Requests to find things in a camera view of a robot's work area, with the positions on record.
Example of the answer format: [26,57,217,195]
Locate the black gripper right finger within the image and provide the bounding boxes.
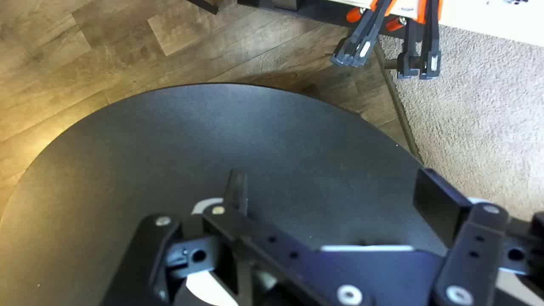
[414,166,513,306]

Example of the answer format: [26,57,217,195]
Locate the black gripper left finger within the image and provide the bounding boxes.
[101,167,252,306]

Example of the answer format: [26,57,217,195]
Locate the orange black bar clamp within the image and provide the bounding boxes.
[385,0,446,81]
[331,0,402,67]

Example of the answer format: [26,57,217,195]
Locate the light robot stand table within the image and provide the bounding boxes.
[237,0,544,48]

